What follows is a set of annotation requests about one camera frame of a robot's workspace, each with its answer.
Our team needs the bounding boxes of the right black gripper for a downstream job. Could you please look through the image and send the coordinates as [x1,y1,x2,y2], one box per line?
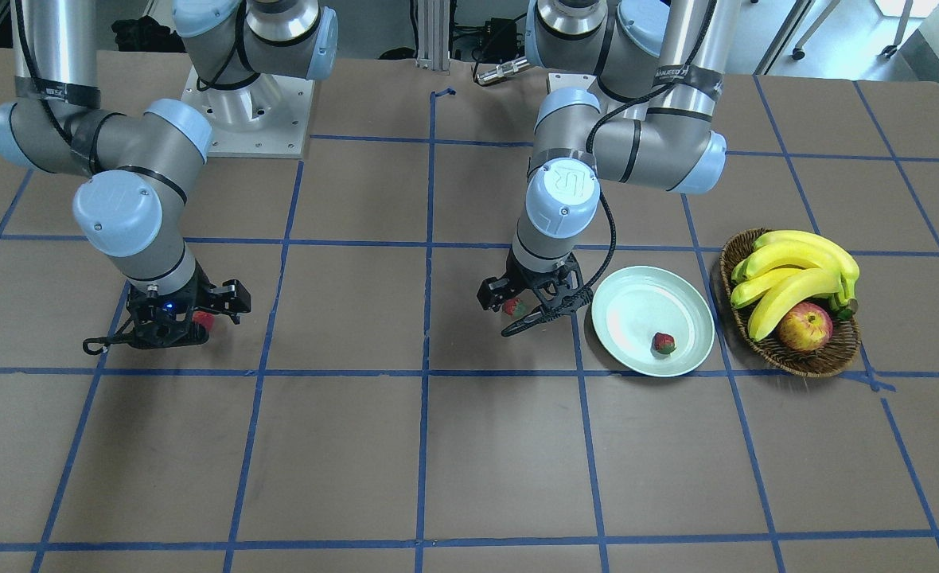
[83,279,252,356]

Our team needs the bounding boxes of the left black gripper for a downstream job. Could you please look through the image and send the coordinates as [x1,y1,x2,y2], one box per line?
[477,253,583,337]

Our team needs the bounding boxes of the red strawberry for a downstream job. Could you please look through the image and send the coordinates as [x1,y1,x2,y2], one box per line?
[652,331,676,356]
[192,310,215,333]
[501,297,531,319]

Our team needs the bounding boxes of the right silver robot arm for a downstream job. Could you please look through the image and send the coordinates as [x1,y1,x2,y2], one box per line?
[0,1,339,355]

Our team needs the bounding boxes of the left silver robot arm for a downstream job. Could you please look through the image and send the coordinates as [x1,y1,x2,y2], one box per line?
[477,1,740,337]

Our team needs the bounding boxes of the light green plate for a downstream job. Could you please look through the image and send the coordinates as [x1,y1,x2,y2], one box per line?
[590,266,715,377]

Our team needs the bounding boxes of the yellow banana bunch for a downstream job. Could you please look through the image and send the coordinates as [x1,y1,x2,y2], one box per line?
[722,229,861,342]

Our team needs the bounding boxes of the red apple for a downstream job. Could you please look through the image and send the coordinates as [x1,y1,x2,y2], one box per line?
[775,302,833,354]

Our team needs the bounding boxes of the woven wicker basket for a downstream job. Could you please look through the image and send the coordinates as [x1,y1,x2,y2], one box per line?
[712,228,862,378]

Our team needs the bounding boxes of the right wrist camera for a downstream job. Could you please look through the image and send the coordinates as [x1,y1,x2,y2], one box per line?
[148,296,187,323]

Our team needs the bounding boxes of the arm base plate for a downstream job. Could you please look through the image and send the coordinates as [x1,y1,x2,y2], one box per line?
[180,68,317,159]
[547,72,601,99]

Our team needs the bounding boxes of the aluminium frame post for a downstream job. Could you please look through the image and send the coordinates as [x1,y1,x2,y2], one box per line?
[411,1,454,75]

